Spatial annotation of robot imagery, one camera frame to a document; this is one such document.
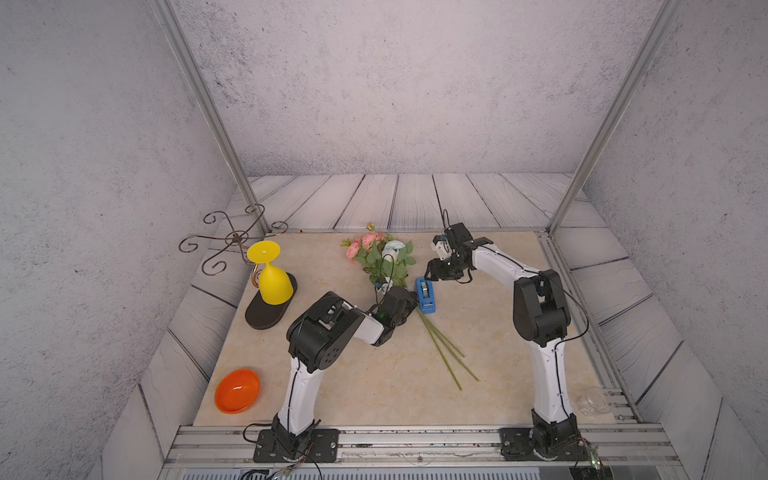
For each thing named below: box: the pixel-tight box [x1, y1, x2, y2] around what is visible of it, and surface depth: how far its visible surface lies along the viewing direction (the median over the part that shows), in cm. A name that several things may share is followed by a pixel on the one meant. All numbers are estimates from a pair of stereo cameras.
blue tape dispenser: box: [416, 276, 437, 315], surface depth 100 cm
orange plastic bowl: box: [214, 368, 260, 414], surface depth 81 cm
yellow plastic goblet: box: [247, 240, 294, 305], surface depth 77 cm
